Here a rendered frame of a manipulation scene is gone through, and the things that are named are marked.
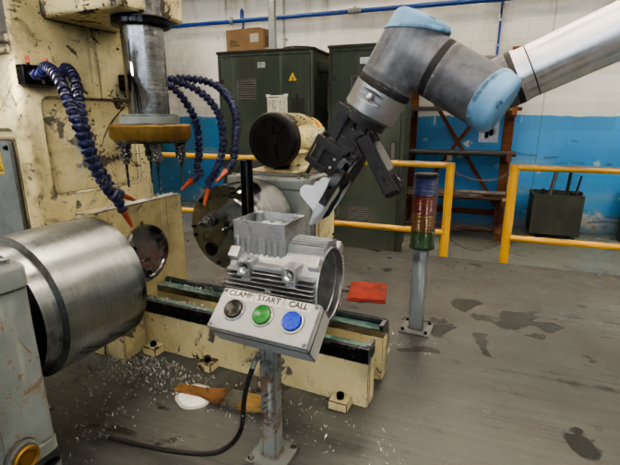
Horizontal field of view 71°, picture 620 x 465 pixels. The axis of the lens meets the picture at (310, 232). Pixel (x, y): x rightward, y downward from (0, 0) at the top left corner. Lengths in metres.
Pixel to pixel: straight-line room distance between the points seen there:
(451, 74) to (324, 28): 5.61
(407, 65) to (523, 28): 5.26
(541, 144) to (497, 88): 5.23
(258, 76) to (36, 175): 3.46
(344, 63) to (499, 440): 3.59
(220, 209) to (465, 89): 0.79
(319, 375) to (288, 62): 3.64
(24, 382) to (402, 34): 0.73
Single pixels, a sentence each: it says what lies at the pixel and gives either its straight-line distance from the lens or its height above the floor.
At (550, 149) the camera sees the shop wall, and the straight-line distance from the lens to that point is 5.92.
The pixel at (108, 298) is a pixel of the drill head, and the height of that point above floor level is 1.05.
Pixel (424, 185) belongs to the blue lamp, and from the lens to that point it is 1.08.
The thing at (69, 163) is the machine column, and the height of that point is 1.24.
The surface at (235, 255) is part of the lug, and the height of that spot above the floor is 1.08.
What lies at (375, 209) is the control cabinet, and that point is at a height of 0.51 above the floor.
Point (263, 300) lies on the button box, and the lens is 0.67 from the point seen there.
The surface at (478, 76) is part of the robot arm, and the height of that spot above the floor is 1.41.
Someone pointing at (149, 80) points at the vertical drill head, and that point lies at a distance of 1.05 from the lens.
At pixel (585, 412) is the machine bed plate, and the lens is 1.05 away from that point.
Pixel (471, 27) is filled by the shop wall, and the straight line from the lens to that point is 5.93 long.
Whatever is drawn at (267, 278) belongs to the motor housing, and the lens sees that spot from 0.86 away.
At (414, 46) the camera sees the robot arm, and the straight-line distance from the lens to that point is 0.69.
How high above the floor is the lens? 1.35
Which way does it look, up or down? 15 degrees down
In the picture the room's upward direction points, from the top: straight up
